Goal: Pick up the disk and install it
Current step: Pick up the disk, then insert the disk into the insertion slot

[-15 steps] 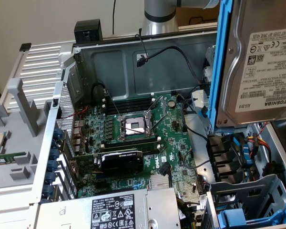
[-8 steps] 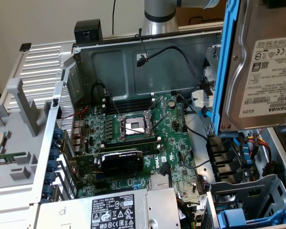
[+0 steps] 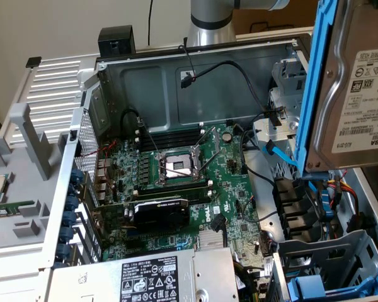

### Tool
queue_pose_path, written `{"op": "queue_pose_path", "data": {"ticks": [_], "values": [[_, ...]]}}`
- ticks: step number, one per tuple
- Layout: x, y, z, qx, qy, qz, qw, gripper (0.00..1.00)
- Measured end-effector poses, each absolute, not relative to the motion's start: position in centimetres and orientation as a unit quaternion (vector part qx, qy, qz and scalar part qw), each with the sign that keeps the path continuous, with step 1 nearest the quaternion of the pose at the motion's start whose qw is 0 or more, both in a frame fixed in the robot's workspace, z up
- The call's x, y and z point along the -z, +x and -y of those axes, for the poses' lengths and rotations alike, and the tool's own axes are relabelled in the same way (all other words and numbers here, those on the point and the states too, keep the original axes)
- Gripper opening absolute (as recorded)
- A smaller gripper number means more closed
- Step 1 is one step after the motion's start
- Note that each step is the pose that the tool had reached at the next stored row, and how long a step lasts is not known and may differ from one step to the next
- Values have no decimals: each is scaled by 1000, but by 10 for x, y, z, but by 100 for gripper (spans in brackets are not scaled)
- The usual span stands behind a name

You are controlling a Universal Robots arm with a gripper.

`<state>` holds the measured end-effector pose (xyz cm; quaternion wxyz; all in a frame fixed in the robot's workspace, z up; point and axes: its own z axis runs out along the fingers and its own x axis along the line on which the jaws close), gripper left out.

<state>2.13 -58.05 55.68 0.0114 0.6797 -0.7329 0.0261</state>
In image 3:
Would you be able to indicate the silver disk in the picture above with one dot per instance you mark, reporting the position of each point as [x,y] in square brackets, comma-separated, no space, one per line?
[349,94]

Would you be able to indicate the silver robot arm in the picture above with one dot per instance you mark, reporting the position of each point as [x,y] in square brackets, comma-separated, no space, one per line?
[217,39]

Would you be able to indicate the blue disk carrier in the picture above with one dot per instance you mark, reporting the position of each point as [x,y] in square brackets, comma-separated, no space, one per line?
[312,286]

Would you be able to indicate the silver CPU socket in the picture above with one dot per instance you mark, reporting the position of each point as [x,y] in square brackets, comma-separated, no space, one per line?
[173,162]

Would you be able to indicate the thin metal locking lever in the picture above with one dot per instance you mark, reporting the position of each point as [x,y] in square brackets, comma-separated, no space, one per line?
[176,172]
[149,138]

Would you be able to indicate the black RAM slot white latch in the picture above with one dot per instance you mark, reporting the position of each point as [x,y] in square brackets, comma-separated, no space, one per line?
[163,141]
[197,188]
[163,133]
[197,197]

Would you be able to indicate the metal socket cover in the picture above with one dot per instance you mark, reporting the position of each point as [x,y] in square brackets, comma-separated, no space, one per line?
[215,138]

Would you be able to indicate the silver coin battery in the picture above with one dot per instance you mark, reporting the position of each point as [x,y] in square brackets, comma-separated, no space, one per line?
[227,136]

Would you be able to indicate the green motherboard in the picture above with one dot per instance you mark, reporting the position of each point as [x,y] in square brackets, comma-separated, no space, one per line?
[226,188]

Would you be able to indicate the open grey PC case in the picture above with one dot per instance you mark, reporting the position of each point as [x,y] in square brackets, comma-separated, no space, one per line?
[145,94]

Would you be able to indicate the black graphics card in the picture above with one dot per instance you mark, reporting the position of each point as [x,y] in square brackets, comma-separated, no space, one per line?
[157,217]

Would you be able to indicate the black plastic clip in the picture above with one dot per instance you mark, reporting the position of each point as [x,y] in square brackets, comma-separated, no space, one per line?
[274,118]

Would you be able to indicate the silver chipset heatsink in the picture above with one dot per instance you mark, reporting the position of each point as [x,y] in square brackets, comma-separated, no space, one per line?
[210,240]

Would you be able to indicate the silver metal drive cage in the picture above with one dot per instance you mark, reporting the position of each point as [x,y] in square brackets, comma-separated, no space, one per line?
[283,129]

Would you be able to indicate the blue expansion slot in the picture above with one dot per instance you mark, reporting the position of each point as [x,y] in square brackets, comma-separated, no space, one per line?
[132,233]

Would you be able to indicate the dark blue slot clip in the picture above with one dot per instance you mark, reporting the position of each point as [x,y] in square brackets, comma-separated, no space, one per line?
[63,251]
[66,235]
[71,203]
[73,189]
[77,175]
[68,218]

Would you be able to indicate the black plastic block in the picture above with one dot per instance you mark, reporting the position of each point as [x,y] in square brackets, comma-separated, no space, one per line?
[116,34]

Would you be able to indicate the silver power supply unit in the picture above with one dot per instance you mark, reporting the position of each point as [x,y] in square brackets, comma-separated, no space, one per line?
[113,277]

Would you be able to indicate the grey plastic parts rack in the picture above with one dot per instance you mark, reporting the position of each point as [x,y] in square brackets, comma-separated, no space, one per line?
[25,188]

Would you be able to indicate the small black end cap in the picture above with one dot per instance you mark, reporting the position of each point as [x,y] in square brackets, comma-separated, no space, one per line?
[33,61]

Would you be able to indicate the green RAM stick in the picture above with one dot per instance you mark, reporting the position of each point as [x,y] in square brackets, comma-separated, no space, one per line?
[3,211]

